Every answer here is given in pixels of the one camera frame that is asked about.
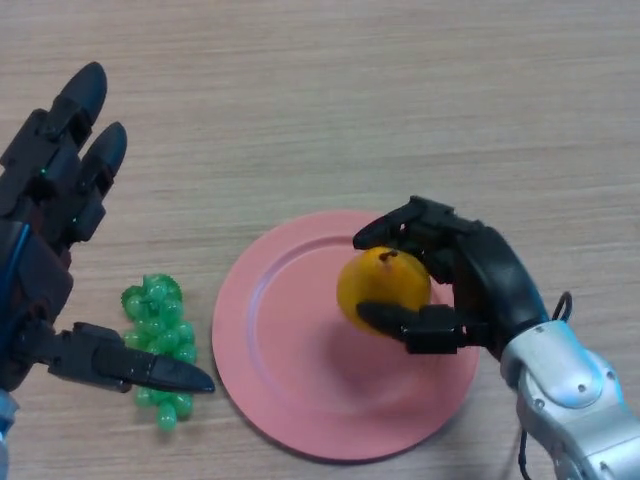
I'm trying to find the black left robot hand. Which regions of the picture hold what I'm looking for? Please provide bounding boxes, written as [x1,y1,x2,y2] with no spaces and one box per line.
[0,60,217,396]

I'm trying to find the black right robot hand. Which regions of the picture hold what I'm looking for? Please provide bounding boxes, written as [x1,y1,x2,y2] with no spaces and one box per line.
[352,195,552,364]

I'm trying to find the yellow pear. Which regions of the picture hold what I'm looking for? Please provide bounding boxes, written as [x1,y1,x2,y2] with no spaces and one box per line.
[335,245,432,336]

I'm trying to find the pink round plate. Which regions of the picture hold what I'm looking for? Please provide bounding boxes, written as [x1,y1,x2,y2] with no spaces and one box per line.
[210,209,482,462]

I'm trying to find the green grape bunch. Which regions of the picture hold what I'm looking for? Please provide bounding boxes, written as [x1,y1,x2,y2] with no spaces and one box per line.
[119,272,198,433]

